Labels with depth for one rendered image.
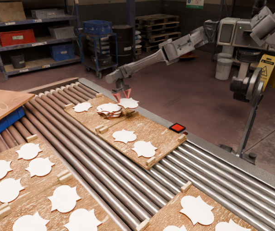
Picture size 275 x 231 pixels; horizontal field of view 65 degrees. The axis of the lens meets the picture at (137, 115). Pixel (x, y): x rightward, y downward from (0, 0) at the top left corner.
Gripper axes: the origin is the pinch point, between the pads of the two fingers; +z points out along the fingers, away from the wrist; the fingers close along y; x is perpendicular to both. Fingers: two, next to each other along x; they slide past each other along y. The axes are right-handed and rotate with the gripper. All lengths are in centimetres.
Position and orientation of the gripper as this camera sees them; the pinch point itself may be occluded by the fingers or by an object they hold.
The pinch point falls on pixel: (123, 100)
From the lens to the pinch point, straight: 146.2
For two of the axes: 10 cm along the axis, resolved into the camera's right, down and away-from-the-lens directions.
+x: 6.8, 1.5, -7.2
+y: -7.1, 3.9, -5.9
